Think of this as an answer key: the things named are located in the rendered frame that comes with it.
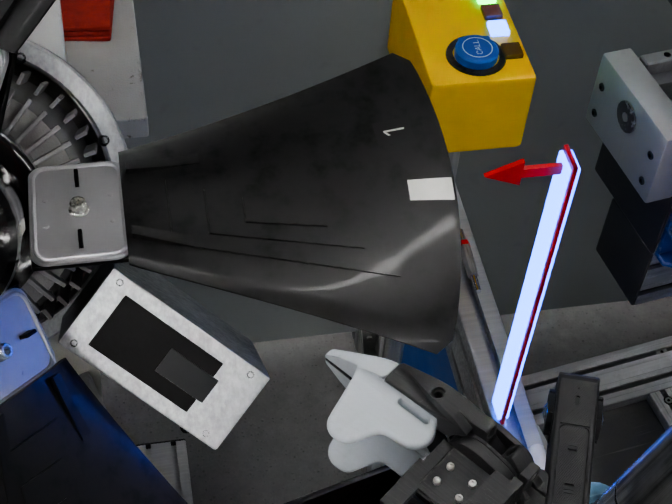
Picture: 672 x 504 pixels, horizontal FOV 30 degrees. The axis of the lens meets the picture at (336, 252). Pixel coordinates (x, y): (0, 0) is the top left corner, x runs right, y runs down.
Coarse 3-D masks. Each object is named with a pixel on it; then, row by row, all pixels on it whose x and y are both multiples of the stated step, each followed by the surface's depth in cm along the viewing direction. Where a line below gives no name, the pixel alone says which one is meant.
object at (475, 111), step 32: (416, 0) 120; (448, 0) 120; (416, 32) 117; (448, 32) 117; (480, 32) 117; (512, 32) 117; (416, 64) 117; (448, 64) 114; (512, 64) 114; (448, 96) 113; (480, 96) 114; (512, 96) 115; (448, 128) 116; (480, 128) 117; (512, 128) 118
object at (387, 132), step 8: (392, 120) 89; (400, 120) 89; (408, 120) 90; (376, 128) 89; (384, 128) 89; (392, 128) 89; (400, 128) 89; (408, 128) 89; (376, 136) 89; (384, 136) 89; (392, 136) 89; (400, 136) 89; (408, 136) 89; (384, 144) 89
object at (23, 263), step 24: (0, 144) 87; (0, 168) 82; (24, 168) 88; (0, 192) 77; (24, 192) 88; (0, 216) 77; (24, 216) 83; (0, 240) 78; (24, 240) 82; (0, 264) 78; (24, 264) 89; (0, 288) 78
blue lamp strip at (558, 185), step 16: (560, 160) 91; (560, 176) 91; (560, 192) 91; (544, 208) 95; (560, 208) 92; (544, 224) 95; (544, 240) 96; (544, 256) 96; (528, 272) 100; (528, 288) 101; (528, 304) 101; (528, 320) 103; (512, 336) 106; (512, 352) 107; (512, 368) 108; (496, 384) 113; (496, 400) 113
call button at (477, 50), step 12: (468, 36) 115; (480, 36) 115; (456, 48) 114; (468, 48) 114; (480, 48) 114; (492, 48) 114; (456, 60) 114; (468, 60) 113; (480, 60) 113; (492, 60) 113
